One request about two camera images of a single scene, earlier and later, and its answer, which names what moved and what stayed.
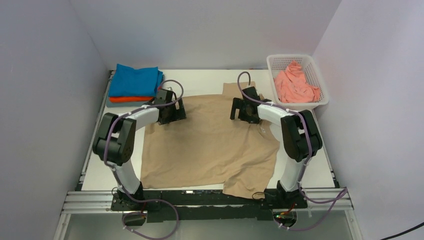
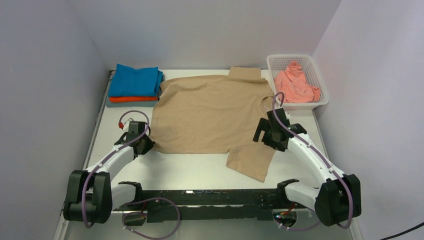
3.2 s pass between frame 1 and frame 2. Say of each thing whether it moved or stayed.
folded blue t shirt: stayed
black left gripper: moved
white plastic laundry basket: stayed
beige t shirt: moved
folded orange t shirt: stayed
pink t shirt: stayed
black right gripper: moved
